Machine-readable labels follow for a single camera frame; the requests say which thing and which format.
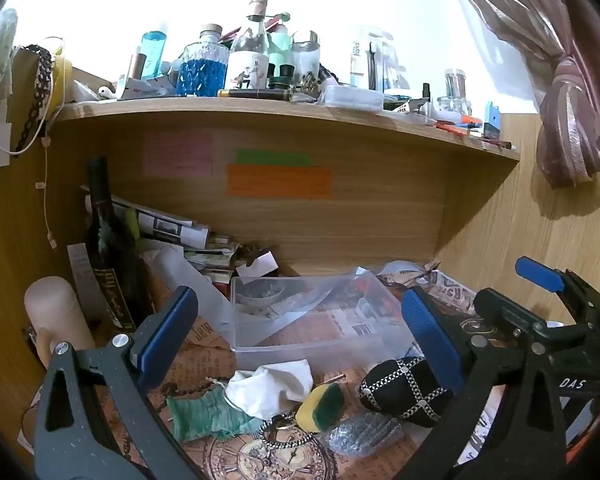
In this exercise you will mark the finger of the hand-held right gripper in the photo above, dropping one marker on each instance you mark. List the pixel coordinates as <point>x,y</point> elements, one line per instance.
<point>539,272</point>
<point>505,315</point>

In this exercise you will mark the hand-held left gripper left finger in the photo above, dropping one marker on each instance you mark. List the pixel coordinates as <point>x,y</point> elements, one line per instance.
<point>166,336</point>

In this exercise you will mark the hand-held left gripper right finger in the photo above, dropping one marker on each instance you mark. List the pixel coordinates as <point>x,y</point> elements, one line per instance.
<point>430,340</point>

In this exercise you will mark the black quilted pouch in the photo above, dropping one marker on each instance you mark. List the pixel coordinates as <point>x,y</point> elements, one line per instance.
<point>400,392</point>

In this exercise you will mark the green mesh cloth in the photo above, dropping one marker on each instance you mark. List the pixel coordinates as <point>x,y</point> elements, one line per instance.
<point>205,415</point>

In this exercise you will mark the stack of papers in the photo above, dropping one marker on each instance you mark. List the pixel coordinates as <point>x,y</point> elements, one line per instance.
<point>212,260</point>

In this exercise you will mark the dark wine bottle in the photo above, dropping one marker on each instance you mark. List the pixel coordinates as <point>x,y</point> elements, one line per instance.
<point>111,260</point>

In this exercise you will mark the small bowl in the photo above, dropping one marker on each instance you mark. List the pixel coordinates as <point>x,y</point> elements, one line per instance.
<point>260,294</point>

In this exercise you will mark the clear plastic box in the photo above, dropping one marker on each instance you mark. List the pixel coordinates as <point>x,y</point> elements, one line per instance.
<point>325,340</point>

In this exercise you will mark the beige foam cylinder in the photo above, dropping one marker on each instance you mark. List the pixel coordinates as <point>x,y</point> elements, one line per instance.
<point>55,310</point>

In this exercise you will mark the rolled newspaper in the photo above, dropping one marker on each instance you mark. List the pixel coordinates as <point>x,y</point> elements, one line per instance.
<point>155,222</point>

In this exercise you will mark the bubble wrap piece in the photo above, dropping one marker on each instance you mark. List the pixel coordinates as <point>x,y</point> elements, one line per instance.
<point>365,434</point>

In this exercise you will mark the white paper tag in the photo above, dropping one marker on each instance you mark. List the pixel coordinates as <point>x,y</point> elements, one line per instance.
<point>257,265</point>

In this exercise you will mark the white cloth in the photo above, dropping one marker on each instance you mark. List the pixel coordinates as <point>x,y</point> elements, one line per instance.
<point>272,385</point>

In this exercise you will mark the yellow green sponge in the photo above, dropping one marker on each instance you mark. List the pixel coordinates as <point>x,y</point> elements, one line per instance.
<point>322,405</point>

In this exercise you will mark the blue box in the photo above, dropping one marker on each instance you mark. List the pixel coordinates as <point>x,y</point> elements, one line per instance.
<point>491,120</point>

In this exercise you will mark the vintage print paper mat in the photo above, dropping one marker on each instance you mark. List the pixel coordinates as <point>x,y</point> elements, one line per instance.
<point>270,460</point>

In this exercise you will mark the orange pen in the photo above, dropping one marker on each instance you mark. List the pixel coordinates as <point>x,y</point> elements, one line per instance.
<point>455,126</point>

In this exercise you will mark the pink sticky note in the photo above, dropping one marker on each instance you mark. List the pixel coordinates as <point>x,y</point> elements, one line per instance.
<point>177,154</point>

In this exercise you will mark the orange sticky note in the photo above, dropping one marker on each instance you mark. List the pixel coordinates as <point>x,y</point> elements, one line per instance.
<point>279,181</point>

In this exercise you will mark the small glass jar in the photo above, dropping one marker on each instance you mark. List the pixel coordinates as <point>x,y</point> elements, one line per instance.
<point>455,87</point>

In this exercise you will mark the green sticky note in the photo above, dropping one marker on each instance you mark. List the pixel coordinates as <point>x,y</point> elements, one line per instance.
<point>272,157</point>

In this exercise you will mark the pink striped curtain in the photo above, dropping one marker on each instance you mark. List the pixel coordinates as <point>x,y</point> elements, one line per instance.
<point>565,60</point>

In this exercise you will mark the wooden shelf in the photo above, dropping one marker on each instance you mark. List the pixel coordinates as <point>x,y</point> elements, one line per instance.
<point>290,115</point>

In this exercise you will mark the clear plastic case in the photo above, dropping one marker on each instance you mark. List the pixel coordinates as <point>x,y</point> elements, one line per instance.
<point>352,96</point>

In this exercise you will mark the dark pen tube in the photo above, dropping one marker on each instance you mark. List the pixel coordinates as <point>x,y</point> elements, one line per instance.
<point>255,94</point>

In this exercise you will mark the black lace ribbon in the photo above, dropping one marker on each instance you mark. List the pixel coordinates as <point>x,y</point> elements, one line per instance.
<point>36,100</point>

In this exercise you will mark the clear acrylic organiser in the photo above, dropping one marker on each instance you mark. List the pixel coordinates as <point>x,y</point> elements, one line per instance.
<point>372,60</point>

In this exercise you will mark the faceted bottle with blue liquid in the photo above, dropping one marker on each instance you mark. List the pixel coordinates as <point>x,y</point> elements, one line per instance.
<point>202,67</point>

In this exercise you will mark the yellow tape roll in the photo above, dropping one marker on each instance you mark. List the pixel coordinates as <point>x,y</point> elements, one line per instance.
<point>63,82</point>

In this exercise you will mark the light blue plastic bottle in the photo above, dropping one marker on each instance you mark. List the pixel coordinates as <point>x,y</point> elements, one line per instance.
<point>153,55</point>

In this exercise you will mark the black binoculars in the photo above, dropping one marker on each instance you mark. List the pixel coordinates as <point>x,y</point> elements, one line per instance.
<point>281,75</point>

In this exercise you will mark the clear bottle with white label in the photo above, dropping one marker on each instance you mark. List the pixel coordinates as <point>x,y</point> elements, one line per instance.
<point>249,60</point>

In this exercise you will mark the mint green bottle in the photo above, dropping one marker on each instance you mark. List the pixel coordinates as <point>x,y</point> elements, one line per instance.
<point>281,42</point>

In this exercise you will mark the white fluffy item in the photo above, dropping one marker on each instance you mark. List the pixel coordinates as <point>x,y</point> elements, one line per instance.
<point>1,45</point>

